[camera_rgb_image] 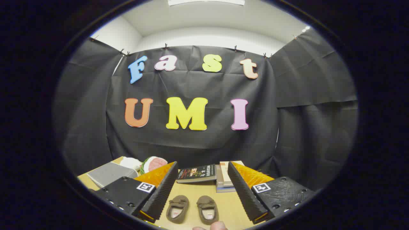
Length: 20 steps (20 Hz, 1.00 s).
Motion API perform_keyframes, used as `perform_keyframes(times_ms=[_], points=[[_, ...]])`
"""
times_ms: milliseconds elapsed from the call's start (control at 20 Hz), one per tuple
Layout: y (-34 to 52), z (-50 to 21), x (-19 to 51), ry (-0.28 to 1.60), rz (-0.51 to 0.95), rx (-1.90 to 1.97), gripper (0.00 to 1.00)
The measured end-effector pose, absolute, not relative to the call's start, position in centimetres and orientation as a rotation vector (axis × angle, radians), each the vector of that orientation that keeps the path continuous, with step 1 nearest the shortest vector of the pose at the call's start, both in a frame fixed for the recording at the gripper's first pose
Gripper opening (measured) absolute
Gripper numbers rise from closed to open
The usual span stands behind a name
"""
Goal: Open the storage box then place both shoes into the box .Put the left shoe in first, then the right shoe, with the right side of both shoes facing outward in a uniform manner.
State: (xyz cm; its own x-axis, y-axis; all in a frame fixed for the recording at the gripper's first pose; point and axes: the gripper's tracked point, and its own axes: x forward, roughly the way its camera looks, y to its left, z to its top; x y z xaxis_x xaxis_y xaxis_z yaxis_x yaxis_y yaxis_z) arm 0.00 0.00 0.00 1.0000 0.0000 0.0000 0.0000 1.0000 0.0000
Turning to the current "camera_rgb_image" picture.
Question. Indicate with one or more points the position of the ceiling light panel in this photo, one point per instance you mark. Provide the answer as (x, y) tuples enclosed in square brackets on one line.
[(204, 2)]

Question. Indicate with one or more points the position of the black cover book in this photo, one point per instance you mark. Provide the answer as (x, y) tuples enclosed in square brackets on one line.
[(196, 173)]

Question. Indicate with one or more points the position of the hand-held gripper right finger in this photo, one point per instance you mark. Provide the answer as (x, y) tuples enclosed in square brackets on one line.
[(244, 191)]

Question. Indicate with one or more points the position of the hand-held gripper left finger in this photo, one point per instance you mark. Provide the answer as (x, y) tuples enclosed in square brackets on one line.
[(161, 191)]

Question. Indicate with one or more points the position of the white plush toy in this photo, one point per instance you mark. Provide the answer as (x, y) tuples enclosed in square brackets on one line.
[(131, 163)]

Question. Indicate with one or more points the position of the grey storage box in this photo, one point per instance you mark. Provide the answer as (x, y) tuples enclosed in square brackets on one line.
[(108, 174)]

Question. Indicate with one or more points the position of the grey cover book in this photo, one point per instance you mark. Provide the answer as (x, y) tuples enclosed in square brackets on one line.
[(218, 177)]

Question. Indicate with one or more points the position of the blue cover book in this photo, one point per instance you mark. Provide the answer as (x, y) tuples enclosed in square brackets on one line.
[(223, 189)]

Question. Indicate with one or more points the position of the watermelon slice plush toy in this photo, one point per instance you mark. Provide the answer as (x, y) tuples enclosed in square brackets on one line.
[(155, 163)]

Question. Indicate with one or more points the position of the brown fuzzy shoe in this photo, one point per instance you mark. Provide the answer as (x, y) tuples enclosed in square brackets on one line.
[(206, 202), (179, 203)]

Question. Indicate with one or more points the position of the beige cover book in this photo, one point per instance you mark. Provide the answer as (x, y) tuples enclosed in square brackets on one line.
[(224, 174)]

